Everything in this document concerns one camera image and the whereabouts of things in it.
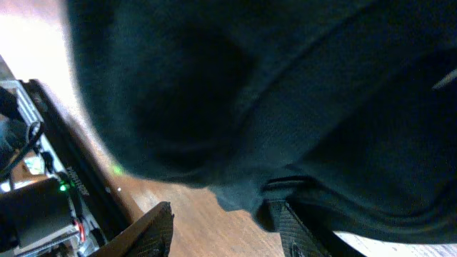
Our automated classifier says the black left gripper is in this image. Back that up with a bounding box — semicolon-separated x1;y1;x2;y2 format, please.
1;80;131;256

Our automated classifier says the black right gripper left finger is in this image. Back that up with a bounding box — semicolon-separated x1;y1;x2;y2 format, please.
90;201;174;257

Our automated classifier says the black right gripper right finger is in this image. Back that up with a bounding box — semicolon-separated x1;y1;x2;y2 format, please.
268;201;364;257

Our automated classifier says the dark green t-shirt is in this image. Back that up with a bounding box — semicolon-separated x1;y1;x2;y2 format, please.
66;0;456;243

